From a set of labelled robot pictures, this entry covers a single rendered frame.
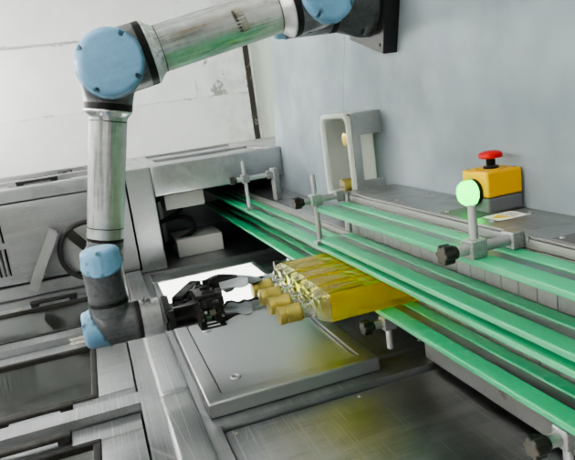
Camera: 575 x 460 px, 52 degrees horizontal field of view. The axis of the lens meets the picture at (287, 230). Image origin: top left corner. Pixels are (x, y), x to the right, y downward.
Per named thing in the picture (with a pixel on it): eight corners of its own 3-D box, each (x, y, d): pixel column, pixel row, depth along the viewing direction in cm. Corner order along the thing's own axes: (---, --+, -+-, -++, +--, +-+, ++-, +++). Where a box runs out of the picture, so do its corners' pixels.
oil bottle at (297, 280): (378, 277, 131) (288, 299, 124) (375, 254, 130) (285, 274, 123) (390, 284, 125) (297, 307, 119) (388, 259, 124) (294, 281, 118)
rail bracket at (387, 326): (420, 335, 118) (360, 351, 114) (417, 303, 117) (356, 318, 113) (431, 341, 114) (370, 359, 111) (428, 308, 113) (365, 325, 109)
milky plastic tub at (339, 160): (356, 192, 163) (328, 197, 160) (348, 110, 158) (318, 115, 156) (386, 199, 147) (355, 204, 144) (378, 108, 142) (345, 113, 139)
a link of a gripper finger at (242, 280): (268, 286, 120) (226, 302, 117) (260, 279, 125) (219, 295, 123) (264, 272, 119) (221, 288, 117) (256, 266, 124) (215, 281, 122)
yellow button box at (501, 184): (498, 201, 106) (464, 208, 104) (496, 161, 105) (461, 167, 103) (526, 205, 100) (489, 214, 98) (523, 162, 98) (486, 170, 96)
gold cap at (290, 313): (303, 308, 107) (280, 313, 106) (304, 323, 109) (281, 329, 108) (296, 298, 110) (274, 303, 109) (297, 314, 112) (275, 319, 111)
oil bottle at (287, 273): (366, 271, 136) (279, 292, 130) (363, 248, 135) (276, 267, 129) (377, 277, 131) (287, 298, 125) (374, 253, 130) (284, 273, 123)
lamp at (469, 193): (467, 203, 103) (453, 205, 102) (465, 177, 102) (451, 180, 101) (484, 205, 99) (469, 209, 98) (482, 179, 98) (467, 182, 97)
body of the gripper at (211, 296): (230, 325, 117) (170, 339, 113) (221, 312, 125) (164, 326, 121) (224, 288, 115) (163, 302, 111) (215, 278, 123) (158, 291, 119)
